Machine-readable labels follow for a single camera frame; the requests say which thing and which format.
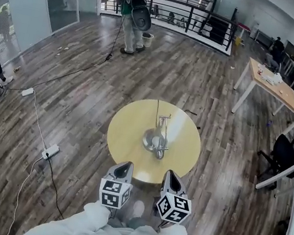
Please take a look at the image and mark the person's left forearm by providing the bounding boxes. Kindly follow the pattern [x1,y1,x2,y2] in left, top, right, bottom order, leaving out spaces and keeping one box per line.
[78,198,115,235]

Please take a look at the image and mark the black office chair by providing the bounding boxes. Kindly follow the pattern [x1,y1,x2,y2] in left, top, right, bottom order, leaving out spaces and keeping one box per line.
[252,130,294,194]

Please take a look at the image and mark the person's grey shoe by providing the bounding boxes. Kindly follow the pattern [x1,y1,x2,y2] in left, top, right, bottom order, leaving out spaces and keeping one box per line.
[131,199,147,219]

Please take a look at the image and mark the dark lamp cable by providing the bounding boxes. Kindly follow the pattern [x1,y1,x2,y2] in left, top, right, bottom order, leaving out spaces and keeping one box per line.
[153,99,163,119]

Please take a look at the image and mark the rectangular wooden white-legged table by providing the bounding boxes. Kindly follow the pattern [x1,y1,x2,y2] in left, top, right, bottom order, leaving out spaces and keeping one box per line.
[227,55,294,138]

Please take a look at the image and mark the small white power strip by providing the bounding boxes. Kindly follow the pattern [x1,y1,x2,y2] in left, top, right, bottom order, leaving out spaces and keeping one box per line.
[20,86,35,99]

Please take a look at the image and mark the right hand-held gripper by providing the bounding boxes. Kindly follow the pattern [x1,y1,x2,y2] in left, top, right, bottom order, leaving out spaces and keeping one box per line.
[153,168,199,226]

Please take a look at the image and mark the large white power strip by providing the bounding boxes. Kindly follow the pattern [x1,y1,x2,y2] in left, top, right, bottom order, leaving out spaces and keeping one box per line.
[40,142,62,162]

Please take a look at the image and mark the white bucket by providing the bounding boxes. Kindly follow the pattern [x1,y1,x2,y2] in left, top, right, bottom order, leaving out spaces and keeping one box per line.
[140,31,155,49]

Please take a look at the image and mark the yellow floor sign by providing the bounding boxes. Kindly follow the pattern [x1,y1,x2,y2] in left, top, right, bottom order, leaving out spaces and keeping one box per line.
[233,35,247,50]

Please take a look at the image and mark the black metal railing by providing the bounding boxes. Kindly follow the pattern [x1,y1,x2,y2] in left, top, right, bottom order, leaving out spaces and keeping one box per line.
[95,0,242,53]

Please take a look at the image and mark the round yellow wooden table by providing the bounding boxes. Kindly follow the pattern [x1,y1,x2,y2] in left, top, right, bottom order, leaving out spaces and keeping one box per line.
[100,91,209,192]

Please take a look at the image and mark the white floor cable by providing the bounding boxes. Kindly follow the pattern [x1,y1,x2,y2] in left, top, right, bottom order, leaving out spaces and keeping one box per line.
[4,90,58,235]

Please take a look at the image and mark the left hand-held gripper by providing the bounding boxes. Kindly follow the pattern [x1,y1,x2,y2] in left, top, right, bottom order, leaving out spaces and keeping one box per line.
[96,157,137,212]

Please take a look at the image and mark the long black floor cable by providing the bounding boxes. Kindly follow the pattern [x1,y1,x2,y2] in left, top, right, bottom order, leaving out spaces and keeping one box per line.
[0,0,126,110]

